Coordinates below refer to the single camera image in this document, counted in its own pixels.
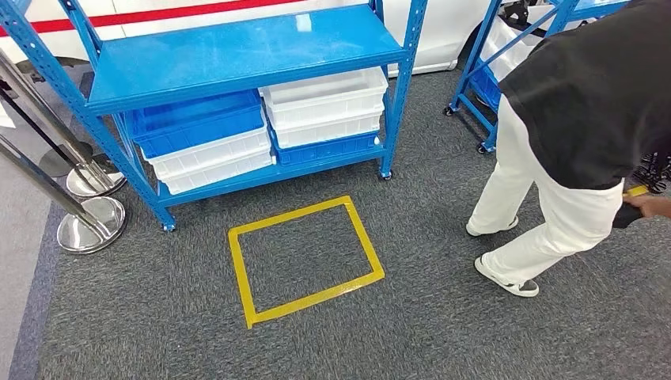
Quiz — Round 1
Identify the person's hand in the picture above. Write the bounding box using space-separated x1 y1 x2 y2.
622 192 671 222

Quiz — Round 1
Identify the black yellow handheld controller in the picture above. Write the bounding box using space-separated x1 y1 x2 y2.
610 184 651 230

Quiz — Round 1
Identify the black curved plastic part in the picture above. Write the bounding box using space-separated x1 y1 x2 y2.
502 0 549 39

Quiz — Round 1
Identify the blue wheeled shelf cart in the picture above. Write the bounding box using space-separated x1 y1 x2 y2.
443 0 633 156

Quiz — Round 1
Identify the blue metal shelf rack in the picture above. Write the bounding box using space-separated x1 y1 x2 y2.
0 0 430 233

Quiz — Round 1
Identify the person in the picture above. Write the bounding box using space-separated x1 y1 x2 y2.
465 0 671 299

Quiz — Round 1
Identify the white car with red stripe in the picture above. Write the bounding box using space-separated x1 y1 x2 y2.
0 0 507 85

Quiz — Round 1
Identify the yellow floor tape square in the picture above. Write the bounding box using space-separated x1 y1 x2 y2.
228 195 387 330

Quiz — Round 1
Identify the black wheeled frame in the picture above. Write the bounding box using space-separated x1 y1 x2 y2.
631 152 671 196

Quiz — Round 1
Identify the dark stanchion post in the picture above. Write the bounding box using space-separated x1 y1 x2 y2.
0 86 97 180

